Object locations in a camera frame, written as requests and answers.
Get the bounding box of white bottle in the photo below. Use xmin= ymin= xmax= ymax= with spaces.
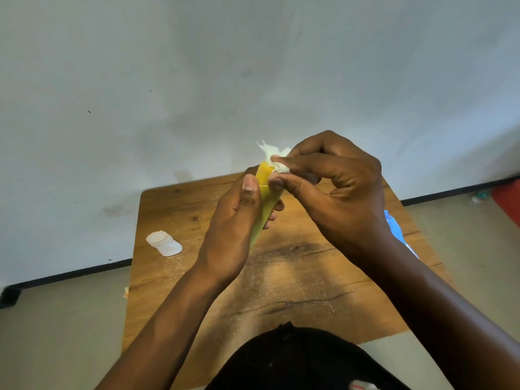
xmin=146 ymin=230 xmax=183 ymax=257

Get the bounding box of person's left forearm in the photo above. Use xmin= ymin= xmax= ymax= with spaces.
xmin=95 ymin=265 xmax=228 ymax=390

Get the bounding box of person's black clothing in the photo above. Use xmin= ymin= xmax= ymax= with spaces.
xmin=205 ymin=322 xmax=411 ymax=390

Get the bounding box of blue wet wipes pack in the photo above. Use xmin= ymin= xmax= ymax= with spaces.
xmin=383 ymin=210 xmax=419 ymax=259

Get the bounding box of black floor block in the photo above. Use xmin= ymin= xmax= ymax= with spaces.
xmin=0 ymin=286 xmax=22 ymax=309

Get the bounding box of wooden table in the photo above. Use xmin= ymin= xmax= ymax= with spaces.
xmin=121 ymin=171 xmax=456 ymax=390

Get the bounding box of red floor object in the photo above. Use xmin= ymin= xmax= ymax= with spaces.
xmin=491 ymin=179 xmax=520 ymax=228

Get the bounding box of person's right forearm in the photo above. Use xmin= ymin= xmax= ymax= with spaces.
xmin=361 ymin=235 xmax=520 ymax=390

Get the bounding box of person's right hand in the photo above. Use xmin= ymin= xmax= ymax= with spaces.
xmin=268 ymin=130 xmax=393 ymax=269

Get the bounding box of yellow bottle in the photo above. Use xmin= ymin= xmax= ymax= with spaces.
xmin=248 ymin=161 xmax=285 ymax=248

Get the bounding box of white wipe cloth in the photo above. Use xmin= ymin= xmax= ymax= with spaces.
xmin=256 ymin=140 xmax=292 ymax=174

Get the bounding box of person's left hand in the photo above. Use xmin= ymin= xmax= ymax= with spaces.
xmin=194 ymin=166 xmax=285 ymax=287

